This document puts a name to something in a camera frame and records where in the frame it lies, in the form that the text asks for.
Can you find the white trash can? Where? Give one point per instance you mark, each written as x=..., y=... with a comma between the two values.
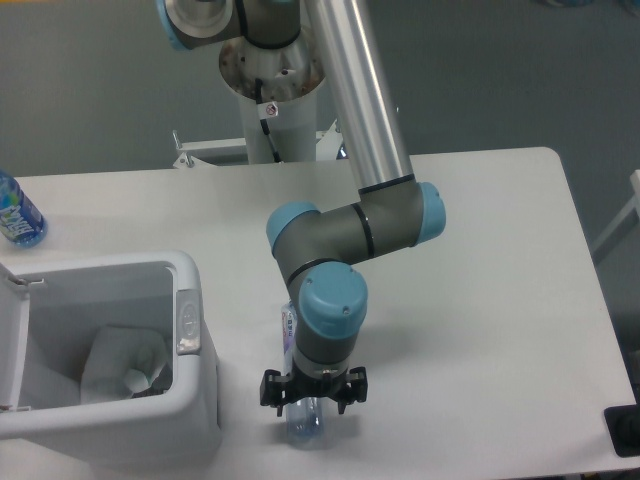
x=50, y=316

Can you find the black clamp at table edge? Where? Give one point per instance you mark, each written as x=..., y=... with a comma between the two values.
x=623, y=425

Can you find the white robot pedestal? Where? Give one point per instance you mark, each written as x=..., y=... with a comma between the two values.
x=277, y=92

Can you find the white pedestal foot bracket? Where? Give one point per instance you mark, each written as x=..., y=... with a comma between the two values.
x=233, y=151

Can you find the blue labelled water bottle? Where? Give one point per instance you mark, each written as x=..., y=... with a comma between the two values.
x=22, y=223

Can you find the crushed clear plastic bottle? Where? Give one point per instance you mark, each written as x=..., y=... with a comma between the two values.
x=305, y=418

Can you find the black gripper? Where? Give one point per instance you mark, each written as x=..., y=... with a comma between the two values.
x=278, y=390

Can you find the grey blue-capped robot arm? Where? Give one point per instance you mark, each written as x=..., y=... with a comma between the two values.
x=317, y=252

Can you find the white frame at right edge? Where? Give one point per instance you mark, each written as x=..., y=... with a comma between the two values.
x=620, y=226

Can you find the white plastic wrapper bag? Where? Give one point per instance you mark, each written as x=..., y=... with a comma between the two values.
x=126, y=363

